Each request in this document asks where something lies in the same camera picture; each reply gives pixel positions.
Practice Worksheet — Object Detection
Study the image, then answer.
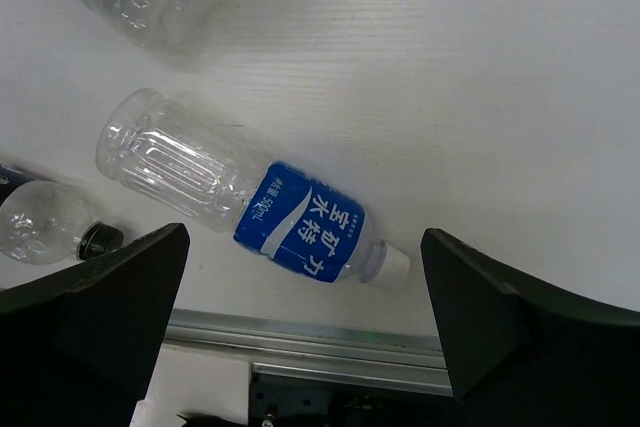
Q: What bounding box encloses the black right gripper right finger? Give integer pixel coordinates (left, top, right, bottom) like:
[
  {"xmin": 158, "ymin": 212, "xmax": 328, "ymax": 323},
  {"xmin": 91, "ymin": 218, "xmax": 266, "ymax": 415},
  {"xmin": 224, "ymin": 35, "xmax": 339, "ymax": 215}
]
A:
[{"xmin": 421, "ymin": 228, "xmax": 639, "ymax": 426}]

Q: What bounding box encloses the aluminium table edge rail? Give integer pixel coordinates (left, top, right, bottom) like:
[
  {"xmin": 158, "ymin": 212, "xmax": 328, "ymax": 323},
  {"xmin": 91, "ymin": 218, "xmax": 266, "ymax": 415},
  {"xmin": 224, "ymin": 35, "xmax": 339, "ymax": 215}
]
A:
[{"xmin": 166, "ymin": 309, "xmax": 452, "ymax": 397}]

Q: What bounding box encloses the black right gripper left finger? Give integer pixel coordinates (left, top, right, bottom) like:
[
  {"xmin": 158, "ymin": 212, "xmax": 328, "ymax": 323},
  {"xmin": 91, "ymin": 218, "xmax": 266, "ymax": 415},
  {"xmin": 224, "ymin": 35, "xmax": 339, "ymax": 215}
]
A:
[{"xmin": 1, "ymin": 223, "xmax": 190, "ymax": 426}]

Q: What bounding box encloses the blue label plastic bottle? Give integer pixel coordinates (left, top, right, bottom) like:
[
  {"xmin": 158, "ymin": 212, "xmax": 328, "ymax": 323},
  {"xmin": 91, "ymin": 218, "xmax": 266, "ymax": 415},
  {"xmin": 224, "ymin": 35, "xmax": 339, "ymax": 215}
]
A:
[{"xmin": 95, "ymin": 89, "xmax": 410, "ymax": 290}]

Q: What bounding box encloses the black cap plastic bottle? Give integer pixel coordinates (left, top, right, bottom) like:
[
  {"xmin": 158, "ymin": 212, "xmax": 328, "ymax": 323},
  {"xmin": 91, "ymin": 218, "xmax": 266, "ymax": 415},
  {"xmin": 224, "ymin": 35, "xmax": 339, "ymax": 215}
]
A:
[{"xmin": 1, "ymin": 165, "xmax": 124, "ymax": 265}]

